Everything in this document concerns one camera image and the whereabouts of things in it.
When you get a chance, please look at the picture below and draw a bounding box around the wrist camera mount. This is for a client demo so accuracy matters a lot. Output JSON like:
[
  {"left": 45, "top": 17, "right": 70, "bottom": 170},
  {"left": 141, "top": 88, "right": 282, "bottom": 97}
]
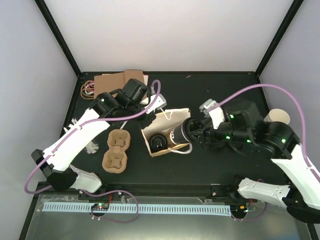
[
  {"left": 144, "top": 94, "right": 167, "bottom": 114},
  {"left": 199, "top": 98, "right": 225, "bottom": 130}
]

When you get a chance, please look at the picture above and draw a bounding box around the stack of paper cups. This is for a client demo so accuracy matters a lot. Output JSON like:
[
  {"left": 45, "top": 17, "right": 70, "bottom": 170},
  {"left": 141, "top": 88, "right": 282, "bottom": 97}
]
[{"left": 264, "top": 108, "right": 291, "bottom": 125}]

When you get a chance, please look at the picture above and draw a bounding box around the brown flat paper bag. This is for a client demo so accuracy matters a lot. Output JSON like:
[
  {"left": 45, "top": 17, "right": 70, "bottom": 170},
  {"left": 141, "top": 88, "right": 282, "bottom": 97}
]
[{"left": 80, "top": 69, "right": 149, "bottom": 100}]

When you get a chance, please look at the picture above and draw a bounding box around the white straw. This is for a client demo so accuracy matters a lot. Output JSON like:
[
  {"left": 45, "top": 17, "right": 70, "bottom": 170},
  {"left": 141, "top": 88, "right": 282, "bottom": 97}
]
[{"left": 119, "top": 121, "right": 128, "bottom": 130}]

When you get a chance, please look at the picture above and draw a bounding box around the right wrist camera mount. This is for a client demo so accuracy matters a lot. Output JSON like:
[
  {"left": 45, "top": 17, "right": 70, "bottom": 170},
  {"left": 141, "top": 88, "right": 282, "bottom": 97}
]
[{"left": 199, "top": 98, "right": 225, "bottom": 130}]

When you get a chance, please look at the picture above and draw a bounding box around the cup of wrapped straws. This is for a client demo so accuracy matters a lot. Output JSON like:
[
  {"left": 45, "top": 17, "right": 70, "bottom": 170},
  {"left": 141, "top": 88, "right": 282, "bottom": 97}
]
[{"left": 63, "top": 117, "right": 100, "bottom": 155}]

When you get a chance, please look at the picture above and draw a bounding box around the yellow paper takeout bag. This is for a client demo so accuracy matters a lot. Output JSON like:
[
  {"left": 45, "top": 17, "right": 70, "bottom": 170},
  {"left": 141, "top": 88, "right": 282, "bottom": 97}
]
[{"left": 141, "top": 108, "right": 193, "bottom": 157}]

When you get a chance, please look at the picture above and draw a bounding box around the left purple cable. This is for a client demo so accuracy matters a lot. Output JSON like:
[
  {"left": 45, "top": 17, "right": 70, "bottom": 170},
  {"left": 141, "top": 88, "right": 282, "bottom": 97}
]
[{"left": 23, "top": 79, "right": 161, "bottom": 195}]

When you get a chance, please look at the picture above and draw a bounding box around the black frame post left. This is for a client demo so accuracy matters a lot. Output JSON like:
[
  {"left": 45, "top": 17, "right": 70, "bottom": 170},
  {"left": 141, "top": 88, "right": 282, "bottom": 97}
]
[{"left": 34, "top": 0, "right": 82, "bottom": 77}]

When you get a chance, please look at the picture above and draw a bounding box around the black frame post right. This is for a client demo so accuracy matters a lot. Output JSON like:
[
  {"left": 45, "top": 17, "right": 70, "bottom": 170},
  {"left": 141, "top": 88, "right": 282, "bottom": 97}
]
[{"left": 255, "top": 0, "right": 304, "bottom": 77}]

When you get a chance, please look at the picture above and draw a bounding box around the purple cable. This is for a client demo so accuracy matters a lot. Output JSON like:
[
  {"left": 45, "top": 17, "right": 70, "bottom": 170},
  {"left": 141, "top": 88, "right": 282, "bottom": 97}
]
[
  {"left": 23, "top": 79, "right": 161, "bottom": 195},
  {"left": 207, "top": 83, "right": 320, "bottom": 182}
]

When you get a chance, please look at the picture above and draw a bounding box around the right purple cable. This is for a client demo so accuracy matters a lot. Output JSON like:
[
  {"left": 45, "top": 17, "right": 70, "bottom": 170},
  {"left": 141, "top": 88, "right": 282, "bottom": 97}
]
[{"left": 207, "top": 83, "right": 320, "bottom": 182}]

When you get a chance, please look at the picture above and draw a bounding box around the cardboard cup carrier stack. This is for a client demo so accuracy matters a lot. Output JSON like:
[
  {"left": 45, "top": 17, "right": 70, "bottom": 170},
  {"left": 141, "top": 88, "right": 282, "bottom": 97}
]
[{"left": 102, "top": 129, "right": 131, "bottom": 174}]

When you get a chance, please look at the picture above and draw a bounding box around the white slotted cable duct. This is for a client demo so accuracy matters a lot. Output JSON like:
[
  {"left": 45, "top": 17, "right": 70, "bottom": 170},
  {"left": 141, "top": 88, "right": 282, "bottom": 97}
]
[{"left": 42, "top": 202, "right": 232, "bottom": 217}]

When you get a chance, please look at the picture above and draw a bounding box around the black frame post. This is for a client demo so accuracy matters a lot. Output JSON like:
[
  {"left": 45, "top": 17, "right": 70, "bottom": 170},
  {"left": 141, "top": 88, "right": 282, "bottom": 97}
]
[
  {"left": 255, "top": 0, "right": 304, "bottom": 77},
  {"left": 34, "top": 0, "right": 82, "bottom": 77}
]

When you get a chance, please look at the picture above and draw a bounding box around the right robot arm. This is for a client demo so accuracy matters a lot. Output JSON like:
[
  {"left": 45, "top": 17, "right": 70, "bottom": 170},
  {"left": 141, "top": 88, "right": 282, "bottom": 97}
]
[{"left": 187, "top": 98, "right": 320, "bottom": 224}]

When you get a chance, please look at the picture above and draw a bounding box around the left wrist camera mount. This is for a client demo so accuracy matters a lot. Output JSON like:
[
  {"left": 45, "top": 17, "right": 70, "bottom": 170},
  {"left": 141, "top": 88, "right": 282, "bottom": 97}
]
[{"left": 144, "top": 94, "right": 167, "bottom": 114}]

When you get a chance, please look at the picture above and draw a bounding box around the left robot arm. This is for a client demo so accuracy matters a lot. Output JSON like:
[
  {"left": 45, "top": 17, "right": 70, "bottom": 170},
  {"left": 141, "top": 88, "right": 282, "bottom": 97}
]
[{"left": 31, "top": 78, "right": 161, "bottom": 200}]

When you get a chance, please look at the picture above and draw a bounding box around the black printed coffee cup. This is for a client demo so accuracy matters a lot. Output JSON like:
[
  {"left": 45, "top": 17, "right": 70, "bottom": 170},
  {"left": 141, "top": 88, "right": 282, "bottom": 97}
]
[{"left": 148, "top": 133, "right": 168, "bottom": 153}]

